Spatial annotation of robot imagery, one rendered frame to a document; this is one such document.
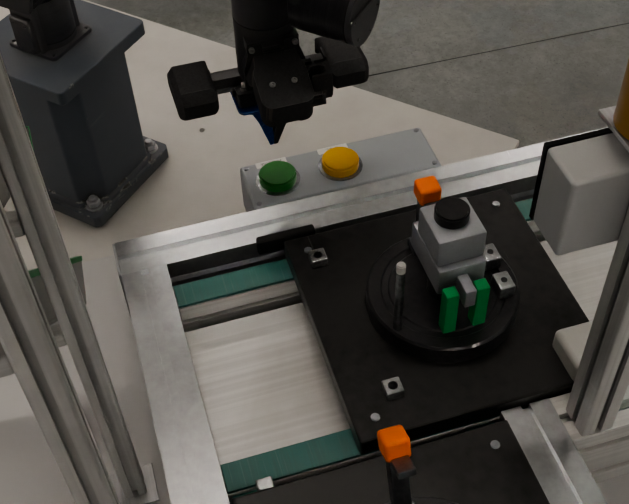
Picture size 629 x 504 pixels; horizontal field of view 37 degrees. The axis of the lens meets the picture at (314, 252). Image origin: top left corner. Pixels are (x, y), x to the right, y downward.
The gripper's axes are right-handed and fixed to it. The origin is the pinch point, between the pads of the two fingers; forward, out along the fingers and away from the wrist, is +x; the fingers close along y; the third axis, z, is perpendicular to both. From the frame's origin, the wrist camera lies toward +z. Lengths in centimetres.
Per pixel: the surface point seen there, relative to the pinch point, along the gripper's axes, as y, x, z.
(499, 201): 20.6, 7.7, 11.5
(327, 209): 4.1, 9.4, 5.5
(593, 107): 111, 105, -96
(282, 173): 0.7, 7.8, 0.5
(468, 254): 10.7, -1.5, 24.3
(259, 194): -2.2, 9.0, 1.5
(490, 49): 95, 105, -129
